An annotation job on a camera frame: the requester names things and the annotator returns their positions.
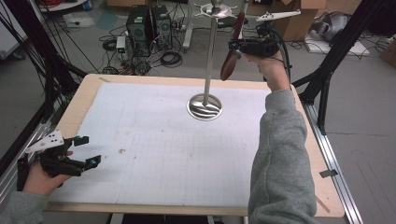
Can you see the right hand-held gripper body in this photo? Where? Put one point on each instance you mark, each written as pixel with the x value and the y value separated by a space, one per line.
pixel 261 46

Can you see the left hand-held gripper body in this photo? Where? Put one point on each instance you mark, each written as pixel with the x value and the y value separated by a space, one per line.
pixel 56 161

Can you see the silver metal stand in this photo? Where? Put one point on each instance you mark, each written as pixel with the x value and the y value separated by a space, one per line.
pixel 205 107

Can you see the person's left hand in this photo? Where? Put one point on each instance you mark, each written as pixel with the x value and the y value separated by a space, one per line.
pixel 37 183

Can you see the person's right hand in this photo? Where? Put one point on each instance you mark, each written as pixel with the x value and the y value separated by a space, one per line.
pixel 274 73

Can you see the large cardboard box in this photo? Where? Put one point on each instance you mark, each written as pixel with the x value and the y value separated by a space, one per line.
pixel 299 21

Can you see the white desk leg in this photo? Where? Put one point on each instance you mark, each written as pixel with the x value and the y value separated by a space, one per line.
pixel 187 28

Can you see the grey rounded device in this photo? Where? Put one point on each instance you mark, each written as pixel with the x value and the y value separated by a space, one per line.
pixel 330 26

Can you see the black computer tower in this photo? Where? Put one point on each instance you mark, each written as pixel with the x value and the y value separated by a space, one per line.
pixel 162 26
pixel 138 29

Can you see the white grid mat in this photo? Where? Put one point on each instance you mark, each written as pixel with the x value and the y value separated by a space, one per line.
pixel 174 143

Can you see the small white electronic box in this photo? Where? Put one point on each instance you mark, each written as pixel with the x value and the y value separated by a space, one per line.
pixel 120 46

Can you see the round white table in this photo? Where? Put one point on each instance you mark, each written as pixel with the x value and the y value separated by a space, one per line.
pixel 59 4

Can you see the aluminium rail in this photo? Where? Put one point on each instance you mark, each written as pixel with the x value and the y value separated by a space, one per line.
pixel 18 155
pixel 333 165

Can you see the black frame strut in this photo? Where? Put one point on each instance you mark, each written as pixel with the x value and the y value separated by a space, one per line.
pixel 336 49
pixel 40 62

